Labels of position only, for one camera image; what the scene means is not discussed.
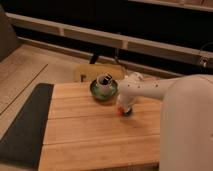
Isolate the orange red pepper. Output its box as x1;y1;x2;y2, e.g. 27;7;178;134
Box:
117;107;125;116

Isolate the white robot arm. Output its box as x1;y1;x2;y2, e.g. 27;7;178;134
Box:
117;74;213;171

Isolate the green bowl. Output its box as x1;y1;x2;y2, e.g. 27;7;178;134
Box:
90;80;118;101

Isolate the white cup in bowl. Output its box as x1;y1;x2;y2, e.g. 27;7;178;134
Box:
96;74;112;86

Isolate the wooden chair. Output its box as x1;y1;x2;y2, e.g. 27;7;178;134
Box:
73;64;126;82

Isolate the black floor mat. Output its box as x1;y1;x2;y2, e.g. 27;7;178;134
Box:
0;83;54;169

